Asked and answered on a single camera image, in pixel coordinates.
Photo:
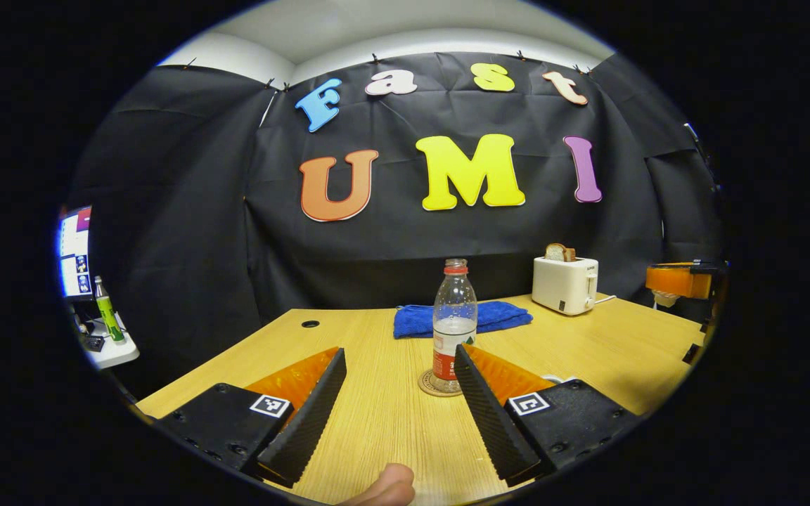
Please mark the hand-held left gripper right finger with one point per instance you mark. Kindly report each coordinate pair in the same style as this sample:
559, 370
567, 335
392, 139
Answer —
493, 414

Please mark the small white side table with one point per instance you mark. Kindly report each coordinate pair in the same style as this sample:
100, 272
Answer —
113, 351

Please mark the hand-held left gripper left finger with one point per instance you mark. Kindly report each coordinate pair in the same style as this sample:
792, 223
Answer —
306, 422

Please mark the computer monitor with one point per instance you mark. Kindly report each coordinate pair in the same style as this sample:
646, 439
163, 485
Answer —
74, 253

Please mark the bread slice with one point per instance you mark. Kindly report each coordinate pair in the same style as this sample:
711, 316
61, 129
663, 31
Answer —
558, 253

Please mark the black backdrop cloth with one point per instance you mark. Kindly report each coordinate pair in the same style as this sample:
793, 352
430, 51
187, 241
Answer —
201, 211

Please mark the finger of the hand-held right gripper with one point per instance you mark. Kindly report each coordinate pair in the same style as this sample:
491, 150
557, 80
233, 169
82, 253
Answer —
679, 281

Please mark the blue folded towel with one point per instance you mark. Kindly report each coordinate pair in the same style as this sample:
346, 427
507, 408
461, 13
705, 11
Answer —
415, 320

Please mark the white toaster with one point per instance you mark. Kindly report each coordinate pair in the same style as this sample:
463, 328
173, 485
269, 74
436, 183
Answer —
563, 284

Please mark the round brown coaster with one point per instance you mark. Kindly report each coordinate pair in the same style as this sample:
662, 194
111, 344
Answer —
433, 388

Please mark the clear plastic water bottle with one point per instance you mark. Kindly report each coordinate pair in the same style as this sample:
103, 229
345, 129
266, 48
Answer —
454, 309

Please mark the green drink bottle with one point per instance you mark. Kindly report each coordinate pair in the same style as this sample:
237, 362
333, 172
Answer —
107, 313

